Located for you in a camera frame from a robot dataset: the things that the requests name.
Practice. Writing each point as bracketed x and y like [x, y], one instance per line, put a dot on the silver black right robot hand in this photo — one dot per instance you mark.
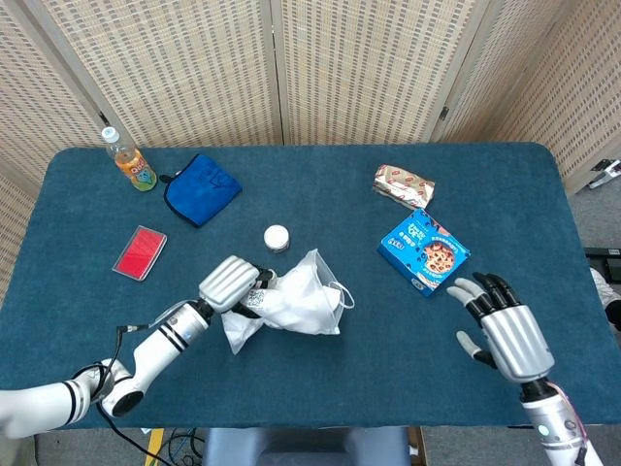
[514, 340]

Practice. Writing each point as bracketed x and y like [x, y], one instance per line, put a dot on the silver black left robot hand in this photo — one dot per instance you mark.
[228, 284]

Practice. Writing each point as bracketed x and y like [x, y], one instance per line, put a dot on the grey translucent plastic zip bag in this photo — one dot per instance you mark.
[238, 335]

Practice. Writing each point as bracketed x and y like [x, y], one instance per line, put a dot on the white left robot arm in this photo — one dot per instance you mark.
[160, 340]

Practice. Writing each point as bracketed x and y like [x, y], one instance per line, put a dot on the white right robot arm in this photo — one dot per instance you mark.
[553, 422]

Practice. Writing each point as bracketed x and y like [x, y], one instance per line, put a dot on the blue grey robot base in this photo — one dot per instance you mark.
[305, 449]

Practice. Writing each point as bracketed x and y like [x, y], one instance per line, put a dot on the small clear jar white lid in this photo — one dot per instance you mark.
[276, 237]

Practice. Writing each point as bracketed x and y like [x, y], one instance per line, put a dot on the red flat case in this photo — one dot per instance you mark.
[140, 252]

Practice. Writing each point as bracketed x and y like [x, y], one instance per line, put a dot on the blue folded microfibre cloth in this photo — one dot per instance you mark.
[199, 191]

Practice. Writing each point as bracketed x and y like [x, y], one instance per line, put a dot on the white fabric item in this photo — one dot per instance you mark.
[612, 298]

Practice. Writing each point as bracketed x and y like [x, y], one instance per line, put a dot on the black flat floor object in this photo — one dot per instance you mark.
[606, 264]

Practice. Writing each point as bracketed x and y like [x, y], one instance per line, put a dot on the blue cookie box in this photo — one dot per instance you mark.
[427, 252]

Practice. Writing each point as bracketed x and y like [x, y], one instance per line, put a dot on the orange Qoo drink bottle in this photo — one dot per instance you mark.
[136, 170]

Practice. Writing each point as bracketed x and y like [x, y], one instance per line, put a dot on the beige red patterned snack packet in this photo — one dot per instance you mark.
[402, 185]

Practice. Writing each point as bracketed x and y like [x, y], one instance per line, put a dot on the white black floor device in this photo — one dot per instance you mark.
[606, 172]

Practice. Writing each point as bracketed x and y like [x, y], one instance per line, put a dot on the woven bamboo folding screen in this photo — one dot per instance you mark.
[194, 73]

